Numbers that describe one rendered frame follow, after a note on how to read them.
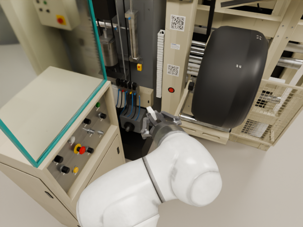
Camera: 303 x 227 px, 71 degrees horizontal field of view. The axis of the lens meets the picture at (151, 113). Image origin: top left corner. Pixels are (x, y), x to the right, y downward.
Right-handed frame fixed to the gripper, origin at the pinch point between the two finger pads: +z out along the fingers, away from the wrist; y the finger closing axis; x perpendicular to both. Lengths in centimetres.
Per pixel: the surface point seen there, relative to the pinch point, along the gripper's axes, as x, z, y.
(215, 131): -49, 48, 43
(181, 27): 21, 40, 32
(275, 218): -155, 47, 81
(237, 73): -5, 20, 47
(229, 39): 9, 31, 52
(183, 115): -34, 57, 27
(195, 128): -44, 53, 31
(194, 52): -2, 86, 55
